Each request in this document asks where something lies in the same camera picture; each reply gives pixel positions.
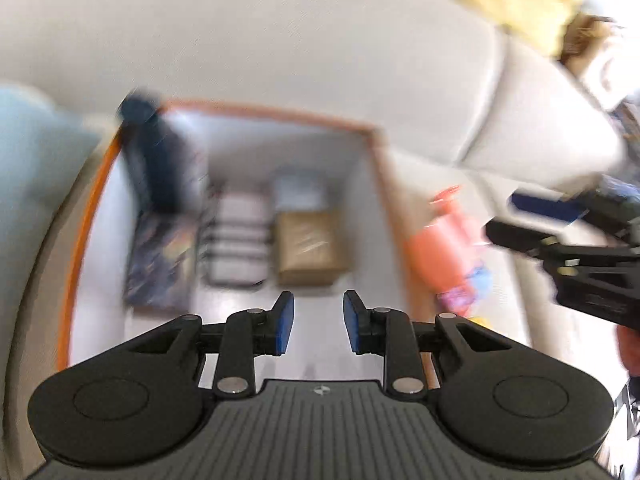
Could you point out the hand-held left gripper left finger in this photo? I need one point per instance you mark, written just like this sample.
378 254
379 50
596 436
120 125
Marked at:
285 325

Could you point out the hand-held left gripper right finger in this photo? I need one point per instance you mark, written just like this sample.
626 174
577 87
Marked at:
352 325

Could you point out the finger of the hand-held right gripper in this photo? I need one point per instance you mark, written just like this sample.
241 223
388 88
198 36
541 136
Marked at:
520 240
540 205

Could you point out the pink toy water gun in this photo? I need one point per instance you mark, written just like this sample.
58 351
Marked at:
442 245

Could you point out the small brown cardboard box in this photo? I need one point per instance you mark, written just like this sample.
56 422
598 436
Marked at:
307 247

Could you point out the dark printed card box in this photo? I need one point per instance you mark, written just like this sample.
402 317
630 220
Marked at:
160 260

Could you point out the orange cardboard box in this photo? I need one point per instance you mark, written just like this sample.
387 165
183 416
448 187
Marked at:
75 260

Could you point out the person's right hand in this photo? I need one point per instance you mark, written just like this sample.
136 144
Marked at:
630 352

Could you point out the blue and purple small toy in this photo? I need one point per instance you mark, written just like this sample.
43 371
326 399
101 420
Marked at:
470 287

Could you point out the small yellow toy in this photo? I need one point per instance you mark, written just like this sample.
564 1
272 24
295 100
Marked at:
480 321

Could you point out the brown plush toy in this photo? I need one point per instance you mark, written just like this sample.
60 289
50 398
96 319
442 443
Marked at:
585 40

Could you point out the dark blue bottle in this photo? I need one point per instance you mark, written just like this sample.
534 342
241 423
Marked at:
155 155

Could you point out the beige sofa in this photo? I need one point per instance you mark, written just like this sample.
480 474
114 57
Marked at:
250 35

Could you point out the light blue cushion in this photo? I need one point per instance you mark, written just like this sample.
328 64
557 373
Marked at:
35 170

